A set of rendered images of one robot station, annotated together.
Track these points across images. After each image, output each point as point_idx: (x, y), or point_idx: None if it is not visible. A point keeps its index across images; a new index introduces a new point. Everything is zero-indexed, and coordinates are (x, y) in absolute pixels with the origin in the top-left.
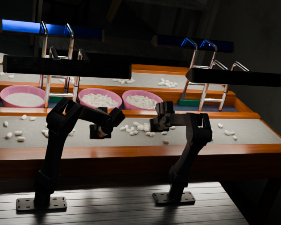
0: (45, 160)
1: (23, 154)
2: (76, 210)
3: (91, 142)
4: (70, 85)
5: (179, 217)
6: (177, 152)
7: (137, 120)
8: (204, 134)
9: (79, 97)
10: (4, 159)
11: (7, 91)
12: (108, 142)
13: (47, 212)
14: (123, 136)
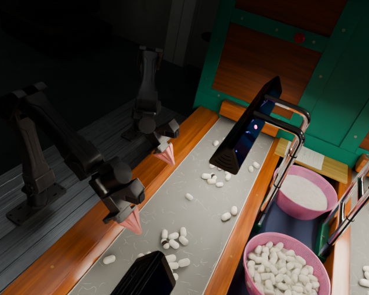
0: None
1: (188, 127)
2: (113, 139)
3: (178, 183)
4: (344, 260)
5: (18, 183)
6: (71, 238)
7: (198, 283)
8: None
9: (293, 239)
10: (188, 117)
11: (325, 186)
12: (166, 197)
13: (128, 128)
14: (166, 222)
